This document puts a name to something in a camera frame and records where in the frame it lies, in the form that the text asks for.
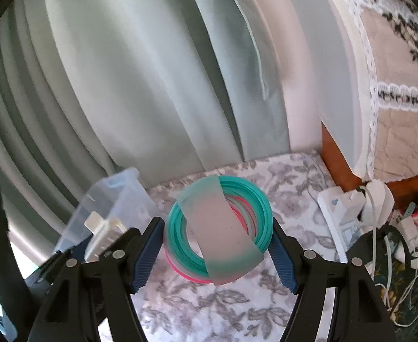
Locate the orange wooden headboard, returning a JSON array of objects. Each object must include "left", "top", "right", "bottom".
[{"left": 321, "top": 119, "right": 418, "bottom": 200}]

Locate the pink and teal hair-tie pack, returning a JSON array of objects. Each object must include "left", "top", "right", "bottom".
[{"left": 163, "top": 175, "right": 275, "bottom": 286}]

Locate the clear plastic storage container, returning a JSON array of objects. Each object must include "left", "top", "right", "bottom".
[{"left": 54, "top": 167, "right": 158, "bottom": 257}]

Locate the pale green hanging cloth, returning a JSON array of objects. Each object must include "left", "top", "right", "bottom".
[{"left": 195, "top": 0, "right": 289, "bottom": 170}]

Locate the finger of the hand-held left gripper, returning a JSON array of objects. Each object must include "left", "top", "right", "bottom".
[{"left": 25, "top": 244, "right": 90, "bottom": 291}]

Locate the cream hair claw clip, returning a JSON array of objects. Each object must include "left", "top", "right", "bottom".
[{"left": 84, "top": 212, "right": 127, "bottom": 262}]

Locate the beige lace-trimmed quilt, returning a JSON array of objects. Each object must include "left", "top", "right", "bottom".
[{"left": 333, "top": 0, "right": 418, "bottom": 182}]

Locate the white plug adapter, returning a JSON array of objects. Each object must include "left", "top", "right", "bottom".
[{"left": 396, "top": 214, "right": 418, "bottom": 268}]

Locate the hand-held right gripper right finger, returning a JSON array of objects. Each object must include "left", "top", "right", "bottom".
[{"left": 269, "top": 219, "right": 398, "bottom": 342}]

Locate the bundle of white cables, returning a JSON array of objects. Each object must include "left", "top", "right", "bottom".
[{"left": 358, "top": 182, "right": 418, "bottom": 328}]

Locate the white charger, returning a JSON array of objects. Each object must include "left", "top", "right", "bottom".
[{"left": 358, "top": 180, "right": 395, "bottom": 221}]

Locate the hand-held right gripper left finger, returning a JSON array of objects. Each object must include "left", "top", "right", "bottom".
[{"left": 27, "top": 217, "right": 167, "bottom": 342}]

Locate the pale green curtain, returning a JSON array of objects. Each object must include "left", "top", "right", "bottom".
[{"left": 0, "top": 0, "right": 323, "bottom": 229}]

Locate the white power strip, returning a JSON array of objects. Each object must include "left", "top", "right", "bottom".
[{"left": 317, "top": 185, "right": 366, "bottom": 257}]

